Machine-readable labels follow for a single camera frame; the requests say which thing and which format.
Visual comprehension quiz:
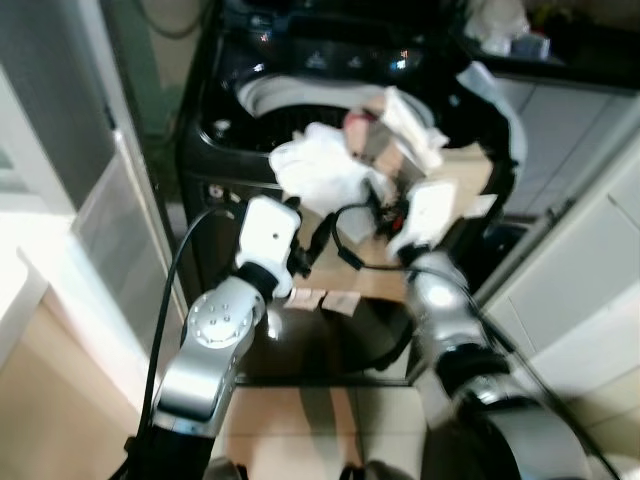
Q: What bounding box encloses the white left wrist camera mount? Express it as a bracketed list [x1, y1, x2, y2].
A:
[235, 196, 301, 298]

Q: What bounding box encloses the white and pink garment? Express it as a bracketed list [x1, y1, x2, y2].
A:
[345, 86, 449, 196]

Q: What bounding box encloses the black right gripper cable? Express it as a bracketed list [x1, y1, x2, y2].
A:
[333, 203, 421, 271]

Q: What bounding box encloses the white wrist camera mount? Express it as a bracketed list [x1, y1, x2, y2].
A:
[388, 180, 459, 266]
[235, 196, 301, 298]

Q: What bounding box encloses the white cloth tag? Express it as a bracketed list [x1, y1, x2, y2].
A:
[468, 194, 499, 217]

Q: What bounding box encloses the light grey cabinet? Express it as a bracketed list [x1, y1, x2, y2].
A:
[478, 130, 640, 426]

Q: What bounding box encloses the black countertop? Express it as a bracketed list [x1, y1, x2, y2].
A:
[455, 0, 640, 93]

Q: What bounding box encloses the pinkish care label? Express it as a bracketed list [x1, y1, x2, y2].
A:
[325, 293, 362, 314]
[287, 289, 324, 310]

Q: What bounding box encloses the white base cabinet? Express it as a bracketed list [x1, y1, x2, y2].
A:
[495, 78, 640, 216]

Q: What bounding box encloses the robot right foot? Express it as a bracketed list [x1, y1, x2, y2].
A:
[364, 459, 413, 480]

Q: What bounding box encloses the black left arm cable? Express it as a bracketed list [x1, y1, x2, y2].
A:
[120, 205, 246, 480]

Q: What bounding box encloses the black top-load washing machine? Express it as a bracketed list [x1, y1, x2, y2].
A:
[178, 0, 526, 386]

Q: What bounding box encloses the beige cloth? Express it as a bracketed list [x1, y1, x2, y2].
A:
[295, 145, 498, 303]

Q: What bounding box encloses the grey metal panel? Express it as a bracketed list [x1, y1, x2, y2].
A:
[73, 128, 183, 336]

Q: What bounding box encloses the clear washer lid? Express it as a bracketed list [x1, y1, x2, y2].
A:
[458, 62, 527, 173]

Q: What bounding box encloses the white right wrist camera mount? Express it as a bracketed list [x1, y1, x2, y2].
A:
[388, 180, 459, 266]

